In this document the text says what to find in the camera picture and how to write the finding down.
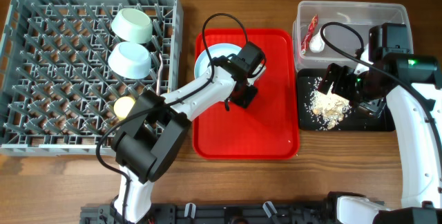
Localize rice and food scraps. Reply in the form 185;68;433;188
304;77;351;131

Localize white napkin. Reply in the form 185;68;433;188
309;31;325;53

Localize red sauce packet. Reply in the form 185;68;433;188
300;15;318;55

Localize light blue plate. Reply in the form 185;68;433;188
193;42;267;86

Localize white plastic fork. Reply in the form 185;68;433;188
155;53;164;95

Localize light blue small bowl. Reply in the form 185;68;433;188
108;41;151;80

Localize yellow plastic cup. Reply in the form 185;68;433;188
113;96;135;120

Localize green bowl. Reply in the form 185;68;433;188
110;8;153;44

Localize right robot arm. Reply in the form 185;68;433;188
318;23;441;223

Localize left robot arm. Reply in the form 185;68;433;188
110;41;267;223

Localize black waste tray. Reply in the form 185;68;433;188
296;68;395;132

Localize grey dishwasher rack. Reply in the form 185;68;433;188
1;0;184;156

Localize red plastic tray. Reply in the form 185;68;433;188
193;28;300;160

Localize clear plastic bin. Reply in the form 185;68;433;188
292;1;414;71

